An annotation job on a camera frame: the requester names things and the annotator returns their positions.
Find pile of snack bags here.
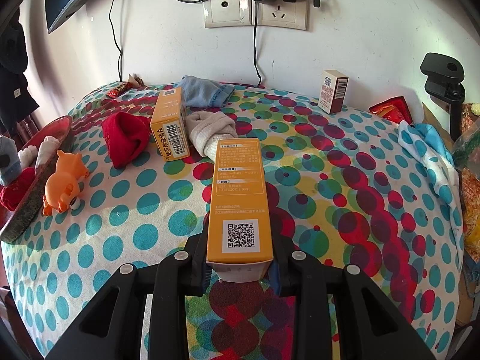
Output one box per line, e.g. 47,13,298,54
450,103,480,271

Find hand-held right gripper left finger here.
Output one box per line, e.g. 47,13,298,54
45,214,211,360

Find red snack packet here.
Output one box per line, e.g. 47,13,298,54
368,96,413,124

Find large white sock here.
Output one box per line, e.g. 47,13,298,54
185,111,238,157

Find red candy wrapper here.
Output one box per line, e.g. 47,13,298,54
107,82,130,99

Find round red tray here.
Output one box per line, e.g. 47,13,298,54
0,115,74,244

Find yellow medicine box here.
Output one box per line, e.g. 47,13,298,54
150,87,191,164
205,138,274,284

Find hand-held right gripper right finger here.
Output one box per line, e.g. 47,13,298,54
268,210,437,360

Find small white sock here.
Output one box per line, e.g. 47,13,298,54
19,136,61,169

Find blue denim-coloured sock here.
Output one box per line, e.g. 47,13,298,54
179,76,235,109

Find orange rubber toy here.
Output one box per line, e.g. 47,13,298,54
42,150,91,216

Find white power wall outlet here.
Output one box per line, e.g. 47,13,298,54
255,0,310,31

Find dark hanging clothes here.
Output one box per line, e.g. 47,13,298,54
0,19,40,132

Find adapter output cable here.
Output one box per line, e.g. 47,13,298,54
252,2,263,85

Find small white brown box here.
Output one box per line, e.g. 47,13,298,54
319,69,349,115

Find white coax wall socket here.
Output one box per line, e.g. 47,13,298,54
203,0,251,29

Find light blue white cloth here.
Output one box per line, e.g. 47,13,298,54
397,120,463,218

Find grey sock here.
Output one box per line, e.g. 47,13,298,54
0,136,21,186

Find red sock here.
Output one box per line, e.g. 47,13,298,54
0,167,36,211
102,112,151,169

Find polka-dot blanket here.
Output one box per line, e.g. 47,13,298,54
0,80,466,359

